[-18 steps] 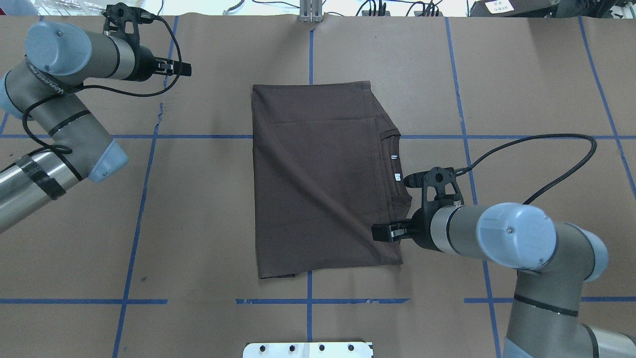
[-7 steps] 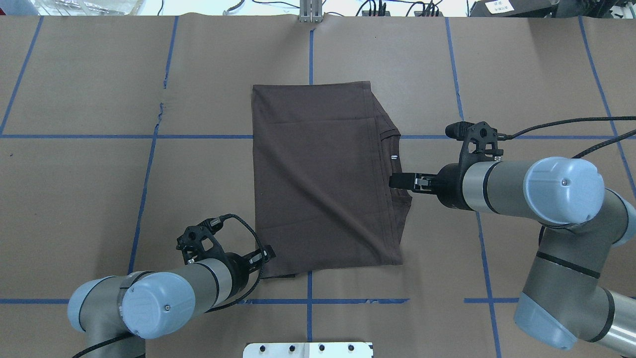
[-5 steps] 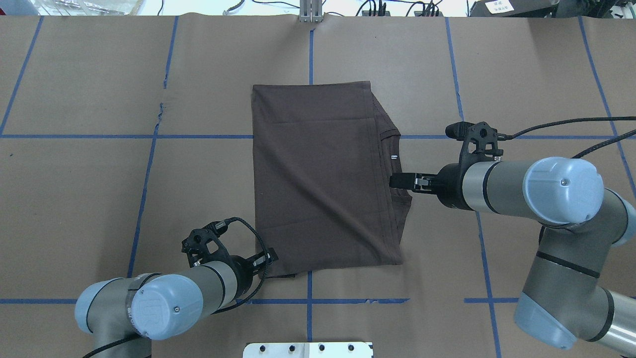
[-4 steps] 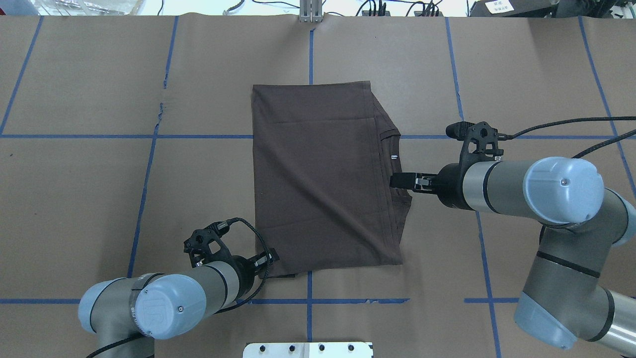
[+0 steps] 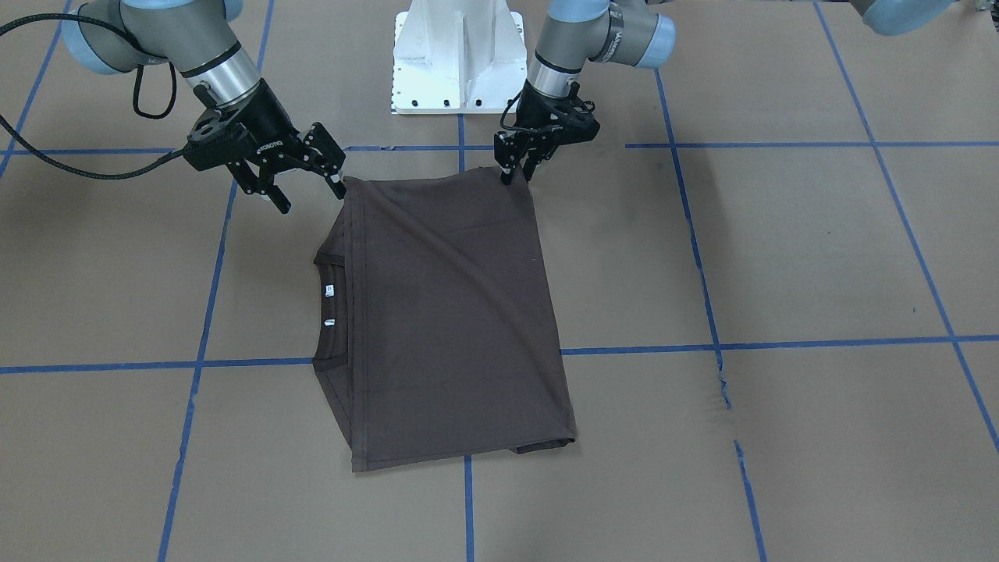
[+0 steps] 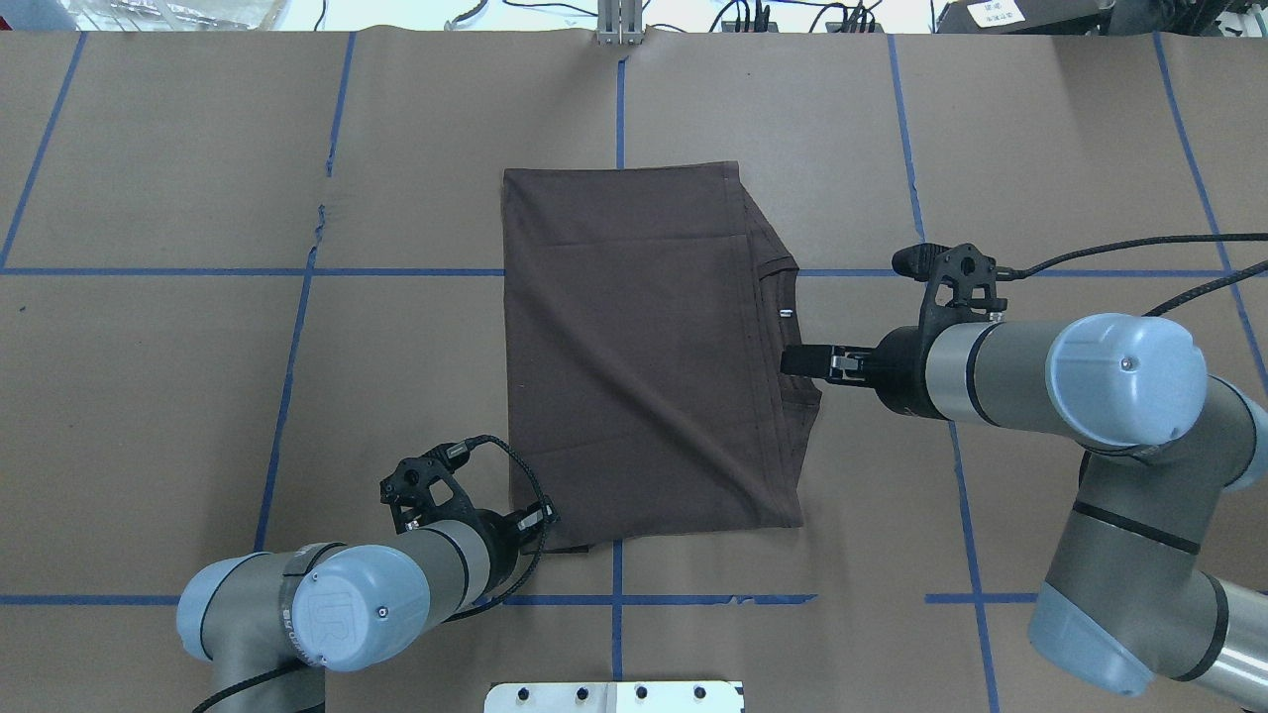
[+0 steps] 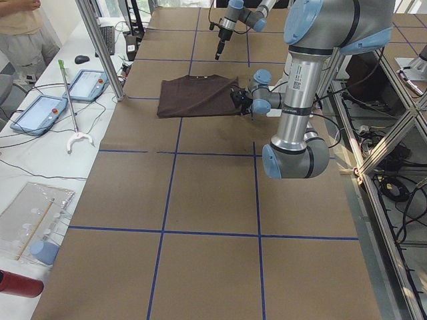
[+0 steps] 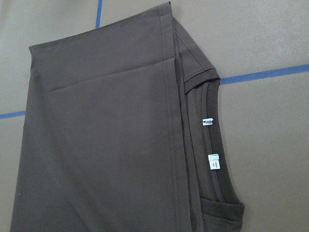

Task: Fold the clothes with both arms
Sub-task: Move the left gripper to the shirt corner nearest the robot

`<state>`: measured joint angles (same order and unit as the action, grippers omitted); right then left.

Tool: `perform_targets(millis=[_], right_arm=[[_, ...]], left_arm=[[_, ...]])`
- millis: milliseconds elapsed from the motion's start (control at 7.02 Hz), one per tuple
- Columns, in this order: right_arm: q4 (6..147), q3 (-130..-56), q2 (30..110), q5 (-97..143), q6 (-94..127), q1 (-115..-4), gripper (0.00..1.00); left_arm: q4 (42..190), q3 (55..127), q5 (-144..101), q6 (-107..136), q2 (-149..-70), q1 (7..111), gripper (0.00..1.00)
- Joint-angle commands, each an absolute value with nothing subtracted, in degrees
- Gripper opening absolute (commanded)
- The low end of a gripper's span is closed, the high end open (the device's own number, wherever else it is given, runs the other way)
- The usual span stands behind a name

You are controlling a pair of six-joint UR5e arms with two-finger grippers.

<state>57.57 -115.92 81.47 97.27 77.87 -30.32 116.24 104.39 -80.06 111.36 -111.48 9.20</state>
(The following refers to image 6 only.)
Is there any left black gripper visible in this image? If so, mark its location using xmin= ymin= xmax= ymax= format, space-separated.
xmin=479 ymin=505 xmax=558 ymax=594

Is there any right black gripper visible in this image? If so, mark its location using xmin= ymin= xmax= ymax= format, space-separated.
xmin=781 ymin=329 xmax=942 ymax=419

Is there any dark brown t-shirt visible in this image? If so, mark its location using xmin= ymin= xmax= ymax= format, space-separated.
xmin=501 ymin=161 xmax=820 ymax=552

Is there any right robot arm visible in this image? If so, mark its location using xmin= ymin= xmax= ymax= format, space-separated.
xmin=781 ymin=313 xmax=1265 ymax=712

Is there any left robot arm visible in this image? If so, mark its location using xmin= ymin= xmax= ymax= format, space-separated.
xmin=175 ymin=502 xmax=555 ymax=712

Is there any small electronics board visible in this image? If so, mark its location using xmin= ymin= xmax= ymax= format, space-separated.
xmin=806 ymin=1 xmax=884 ymax=36
xmin=709 ymin=1 xmax=776 ymax=36

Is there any black box with label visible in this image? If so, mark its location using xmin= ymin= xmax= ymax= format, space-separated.
xmin=935 ymin=1 xmax=1115 ymax=36

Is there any clear plastic bag with board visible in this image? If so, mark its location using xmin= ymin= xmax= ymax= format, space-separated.
xmin=60 ymin=1 xmax=289 ymax=32

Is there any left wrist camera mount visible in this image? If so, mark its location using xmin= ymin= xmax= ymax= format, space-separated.
xmin=379 ymin=443 xmax=476 ymax=534

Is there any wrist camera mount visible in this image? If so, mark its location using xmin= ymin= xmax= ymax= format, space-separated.
xmin=379 ymin=443 xmax=476 ymax=534
xmin=891 ymin=244 xmax=1008 ymax=332

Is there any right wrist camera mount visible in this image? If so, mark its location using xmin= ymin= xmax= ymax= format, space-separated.
xmin=891 ymin=244 xmax=1008 ymax=332

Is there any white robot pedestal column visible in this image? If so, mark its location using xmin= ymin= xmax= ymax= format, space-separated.
xmin=483 ymin=679 xmax=746 ymax=712

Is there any aluminium frame post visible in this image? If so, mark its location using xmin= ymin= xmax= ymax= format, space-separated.
xmin=596 ymin=0 xmax=645 ymax=47

